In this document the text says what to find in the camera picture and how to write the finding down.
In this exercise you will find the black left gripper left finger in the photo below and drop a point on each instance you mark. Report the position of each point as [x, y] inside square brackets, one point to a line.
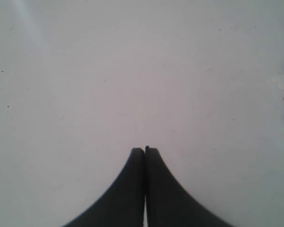
[122, 204]

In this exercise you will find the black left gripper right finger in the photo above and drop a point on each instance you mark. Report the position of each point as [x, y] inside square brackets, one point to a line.
[167, 202]

